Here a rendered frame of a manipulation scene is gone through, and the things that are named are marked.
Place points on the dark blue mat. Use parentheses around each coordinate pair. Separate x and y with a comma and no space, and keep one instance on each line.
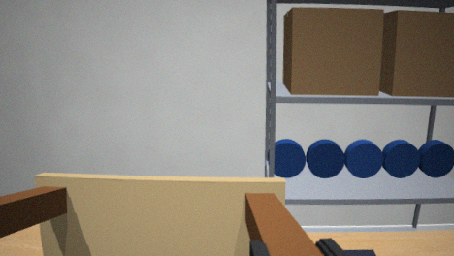
(368,252)

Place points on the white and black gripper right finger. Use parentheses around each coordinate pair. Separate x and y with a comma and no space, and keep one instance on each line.
(330,248)

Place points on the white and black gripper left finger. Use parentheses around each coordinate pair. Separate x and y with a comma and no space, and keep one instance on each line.
(257,248)

